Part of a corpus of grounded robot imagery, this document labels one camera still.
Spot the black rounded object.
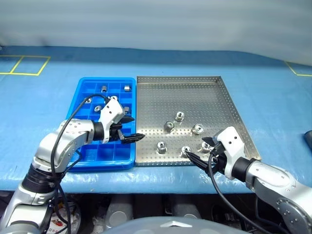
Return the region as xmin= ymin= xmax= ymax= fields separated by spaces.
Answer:
xmin=303 ymin=130 xmax=312 ymax=147

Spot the blue plastic table cover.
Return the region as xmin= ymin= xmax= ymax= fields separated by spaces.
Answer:
xmin=0 ymin=45 xmax=312 ymax=195

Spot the white red printed bag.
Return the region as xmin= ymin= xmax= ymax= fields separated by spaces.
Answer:
xmin=48 ymin=204 xmax=82 ymax=234

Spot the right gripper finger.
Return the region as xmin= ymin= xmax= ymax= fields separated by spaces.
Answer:
xmin=202 ymin=136 xmax=216 ymax=147
xmin=186 ymin=151 xmax=210 ymax=172

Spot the perforated metal tray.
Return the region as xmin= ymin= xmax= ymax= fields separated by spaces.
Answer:
xmin=135 ymin=75 xmax=262 ymax=168

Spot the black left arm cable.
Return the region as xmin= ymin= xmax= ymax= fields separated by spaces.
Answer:
xmin=50 ymin=94 xmax=113 ymax=234

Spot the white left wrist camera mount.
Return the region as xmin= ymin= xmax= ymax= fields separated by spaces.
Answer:
xmin=98 ymin=97 xmax=125 ymax=144

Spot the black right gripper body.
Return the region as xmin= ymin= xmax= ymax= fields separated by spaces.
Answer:
xmin=208 ymin=142 xmax=227 ymax=175

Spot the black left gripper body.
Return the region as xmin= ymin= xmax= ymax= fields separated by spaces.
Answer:
xmin=109 ymin=116 xmax=125 ymax=143

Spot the metal nut lower left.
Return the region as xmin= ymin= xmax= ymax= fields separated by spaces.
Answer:
xmin=156 ymin=141 xmax=168 ymax=155

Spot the dark grey rounded cylinder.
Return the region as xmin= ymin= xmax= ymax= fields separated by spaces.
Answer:
xmin=105 ymin=195 xmax=134 ymax=230
xmin=170 ymin=195 xmax=202 ymax=220

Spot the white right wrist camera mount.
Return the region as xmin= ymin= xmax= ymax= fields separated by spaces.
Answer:
xmin=215 ymin=126 xmax=246 ymax=181

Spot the grey rounded robot torso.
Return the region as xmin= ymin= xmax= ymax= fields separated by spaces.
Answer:
xmin=101 ymin=216 xmax=247 ymax=234

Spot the blue compartment tray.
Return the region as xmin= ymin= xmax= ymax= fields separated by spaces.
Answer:
xmin=65 ymin=77 xmax=137 ymax=172

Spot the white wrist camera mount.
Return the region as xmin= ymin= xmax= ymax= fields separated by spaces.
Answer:
xmin=98 ymin=97 xmax=125 ymax=144
xmin=215 ymin=126 xmax=246 ymax=181

